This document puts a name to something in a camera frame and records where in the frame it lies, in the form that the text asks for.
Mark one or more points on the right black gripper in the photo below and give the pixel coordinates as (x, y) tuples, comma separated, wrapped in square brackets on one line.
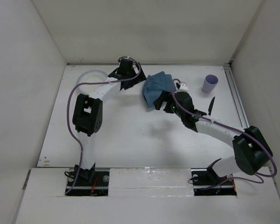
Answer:
[(164, 96)]

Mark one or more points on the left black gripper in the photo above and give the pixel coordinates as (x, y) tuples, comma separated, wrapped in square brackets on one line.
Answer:
[(139, 79)]

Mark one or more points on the blue cloth napkin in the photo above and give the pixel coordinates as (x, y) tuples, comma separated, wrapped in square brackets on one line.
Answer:
[(155, 85)]

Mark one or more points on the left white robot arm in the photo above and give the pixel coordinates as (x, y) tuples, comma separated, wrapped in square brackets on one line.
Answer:
[(88, 112)]

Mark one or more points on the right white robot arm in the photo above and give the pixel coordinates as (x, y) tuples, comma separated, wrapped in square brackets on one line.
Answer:
[(251, 151)]

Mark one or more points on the black plastic knife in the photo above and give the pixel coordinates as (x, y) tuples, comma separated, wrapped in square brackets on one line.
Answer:
[(211, 106)]

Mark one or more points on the lavender plastic cup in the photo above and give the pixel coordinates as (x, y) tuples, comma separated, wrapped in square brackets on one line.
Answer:
[(209, 83)]

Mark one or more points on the white blue-rimmed plate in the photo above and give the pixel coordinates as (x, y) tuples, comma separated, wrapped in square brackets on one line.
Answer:
[(92, 76)]

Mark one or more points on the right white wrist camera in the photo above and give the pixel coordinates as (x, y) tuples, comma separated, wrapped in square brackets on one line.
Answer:
[(182, 86)]

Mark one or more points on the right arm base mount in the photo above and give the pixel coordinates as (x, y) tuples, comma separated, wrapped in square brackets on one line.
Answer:
[(206, 182)]

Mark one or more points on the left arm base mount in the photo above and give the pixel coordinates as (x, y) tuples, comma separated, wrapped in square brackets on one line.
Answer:
[(98, 186)]

